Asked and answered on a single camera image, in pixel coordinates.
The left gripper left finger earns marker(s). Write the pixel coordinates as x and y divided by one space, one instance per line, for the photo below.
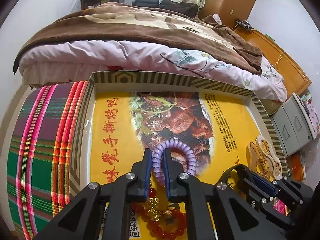
102 210

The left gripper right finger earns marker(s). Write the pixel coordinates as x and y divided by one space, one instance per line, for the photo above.
214 211

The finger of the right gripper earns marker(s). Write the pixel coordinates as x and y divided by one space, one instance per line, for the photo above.
261 191
285 189

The grey drawer cabinet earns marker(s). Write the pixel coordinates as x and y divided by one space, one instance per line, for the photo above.
293 125

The striped cardboard tray box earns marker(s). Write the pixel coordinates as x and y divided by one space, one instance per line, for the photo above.
207 126

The plaid colourful tablecloth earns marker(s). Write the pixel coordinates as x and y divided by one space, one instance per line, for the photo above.
39 156

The orange wooden headboard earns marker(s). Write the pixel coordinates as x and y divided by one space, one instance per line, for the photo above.
295 80

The bed with floral sheet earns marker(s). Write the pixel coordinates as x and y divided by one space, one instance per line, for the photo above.
76 61

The wooden wardrobe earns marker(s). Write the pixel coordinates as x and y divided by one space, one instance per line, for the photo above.
230 0

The dark clothes pile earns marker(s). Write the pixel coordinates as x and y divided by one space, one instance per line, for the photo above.
189 9

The brown plush blanket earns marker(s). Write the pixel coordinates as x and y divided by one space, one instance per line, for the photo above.
118 21

